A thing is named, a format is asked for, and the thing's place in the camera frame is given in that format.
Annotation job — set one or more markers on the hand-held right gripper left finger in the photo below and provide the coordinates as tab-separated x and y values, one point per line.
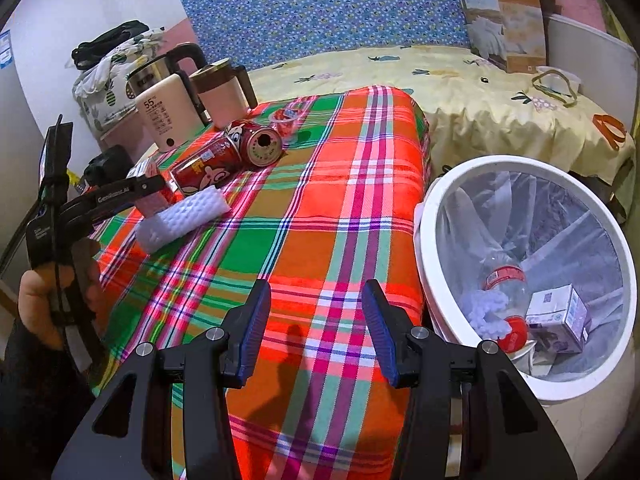
252	330

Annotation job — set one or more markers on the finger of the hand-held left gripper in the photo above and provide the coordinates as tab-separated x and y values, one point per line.
147	185

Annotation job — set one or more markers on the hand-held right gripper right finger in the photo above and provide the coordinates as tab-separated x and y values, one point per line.
380	335

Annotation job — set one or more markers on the pink drink carton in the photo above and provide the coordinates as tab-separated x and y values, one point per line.
152	205

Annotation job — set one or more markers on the white foam fruit net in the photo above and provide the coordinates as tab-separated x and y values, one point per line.
480	310
180	220

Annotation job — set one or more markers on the red snack wrapper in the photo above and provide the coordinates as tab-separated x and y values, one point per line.
200	170

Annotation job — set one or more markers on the red can with top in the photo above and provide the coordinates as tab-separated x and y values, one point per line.
260	147

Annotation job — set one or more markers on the clear bottle with red label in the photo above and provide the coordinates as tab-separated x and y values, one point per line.
505	275

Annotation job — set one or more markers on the clear jelly cup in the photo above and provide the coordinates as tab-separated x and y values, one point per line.
287	120

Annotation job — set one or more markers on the blue white carton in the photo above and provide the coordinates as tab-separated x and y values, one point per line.
560	320

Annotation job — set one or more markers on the white trash bin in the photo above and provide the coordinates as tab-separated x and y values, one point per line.
500	162

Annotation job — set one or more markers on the clear bin liner bag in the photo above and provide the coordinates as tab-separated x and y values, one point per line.
575	240

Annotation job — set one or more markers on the person's left forearm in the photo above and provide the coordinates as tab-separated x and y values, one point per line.
35	410

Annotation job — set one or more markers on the person's left hand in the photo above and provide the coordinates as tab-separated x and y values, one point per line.
35	300

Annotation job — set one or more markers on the black backpack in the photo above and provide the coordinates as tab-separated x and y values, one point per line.
107	162

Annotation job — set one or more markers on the pink storage box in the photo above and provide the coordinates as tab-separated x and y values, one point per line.
120	135

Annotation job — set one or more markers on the pineapple print bag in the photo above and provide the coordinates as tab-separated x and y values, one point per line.
100	100

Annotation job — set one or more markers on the steel electric kettle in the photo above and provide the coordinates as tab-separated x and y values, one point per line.
150	72

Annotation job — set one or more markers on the plaid tablecloth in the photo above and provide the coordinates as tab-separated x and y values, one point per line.
310	230

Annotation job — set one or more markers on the black bag on pineapple bag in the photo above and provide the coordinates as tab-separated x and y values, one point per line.
107	42

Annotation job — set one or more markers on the blue floral headboard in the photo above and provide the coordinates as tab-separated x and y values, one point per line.
325	10

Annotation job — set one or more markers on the yellow printed bedsheet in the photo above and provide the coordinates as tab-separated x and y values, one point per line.
450	95

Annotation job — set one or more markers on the quilt packaging box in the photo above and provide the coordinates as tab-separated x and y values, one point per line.
505	25

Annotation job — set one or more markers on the white board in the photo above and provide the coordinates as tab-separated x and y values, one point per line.
590	55

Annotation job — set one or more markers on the yellow green curtain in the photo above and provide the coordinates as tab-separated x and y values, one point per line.
619	25

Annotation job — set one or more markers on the blue wall sticker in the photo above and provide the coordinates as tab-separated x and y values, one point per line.
5	47

